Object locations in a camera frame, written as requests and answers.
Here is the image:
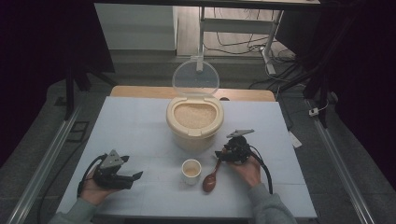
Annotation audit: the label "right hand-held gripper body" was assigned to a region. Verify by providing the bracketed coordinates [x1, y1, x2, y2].
[222, 129, 256, 164]

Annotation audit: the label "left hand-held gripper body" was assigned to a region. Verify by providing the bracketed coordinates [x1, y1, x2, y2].
[92, 149, 134, 190]

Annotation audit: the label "beige rice container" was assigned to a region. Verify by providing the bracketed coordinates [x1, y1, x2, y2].
[165, 94, 225, 152]

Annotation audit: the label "brown wooden spoon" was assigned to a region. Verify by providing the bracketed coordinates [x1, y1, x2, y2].
[202, 148, 226, 193]

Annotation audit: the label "white cup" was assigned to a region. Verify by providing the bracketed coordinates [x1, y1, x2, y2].
[181, 159, 203, 186]

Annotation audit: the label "person's left hand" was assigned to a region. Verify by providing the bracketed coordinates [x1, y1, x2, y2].
[79, 174, 120, 206]

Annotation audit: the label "person's right hand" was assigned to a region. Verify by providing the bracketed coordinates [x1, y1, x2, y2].
[228, 155, 262, 189]

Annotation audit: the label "white table cover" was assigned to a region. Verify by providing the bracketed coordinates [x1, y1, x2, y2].
[55, 95, 318, 218]

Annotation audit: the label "white paper tag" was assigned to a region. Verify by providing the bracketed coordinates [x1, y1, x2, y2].
[288, 130, 304, 149]

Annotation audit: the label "wooden table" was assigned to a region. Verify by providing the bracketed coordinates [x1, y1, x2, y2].
[110, 85, 276, 103]

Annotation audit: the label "clear round container lid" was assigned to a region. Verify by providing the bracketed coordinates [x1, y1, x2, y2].
[172, 59, 220, 97]

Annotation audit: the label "black metal stand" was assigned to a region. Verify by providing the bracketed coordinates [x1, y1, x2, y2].
[303, 71, 331, 129]
[64, 62, 119, 120]

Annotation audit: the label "white cabinet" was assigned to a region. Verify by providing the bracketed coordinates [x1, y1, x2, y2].
[93, 3, 178, 51]

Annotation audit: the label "black curtain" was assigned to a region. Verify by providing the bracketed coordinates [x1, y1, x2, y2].
[0, 0, 116, 169]
[275, 0, 396, 190]

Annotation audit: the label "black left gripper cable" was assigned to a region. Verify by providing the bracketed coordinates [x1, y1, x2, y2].
[77, 153, 108, 199]

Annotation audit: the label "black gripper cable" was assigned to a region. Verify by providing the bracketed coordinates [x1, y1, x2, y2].
[77, 153, 108, 199]
[247, 144, 275, 195]

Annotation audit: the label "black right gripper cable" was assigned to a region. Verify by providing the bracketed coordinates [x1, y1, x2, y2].
[247, 144, 275, 195]

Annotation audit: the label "aluminium rail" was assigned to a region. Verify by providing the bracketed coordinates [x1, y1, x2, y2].
[306, 99, 376, 224]
[6, 105, 82, 224]

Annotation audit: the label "black floor cables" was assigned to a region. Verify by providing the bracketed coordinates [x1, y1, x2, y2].
[204, 7, 297, 63]

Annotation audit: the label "white desk frame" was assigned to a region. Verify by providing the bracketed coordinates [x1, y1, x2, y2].
[197, 6, 284, 76]

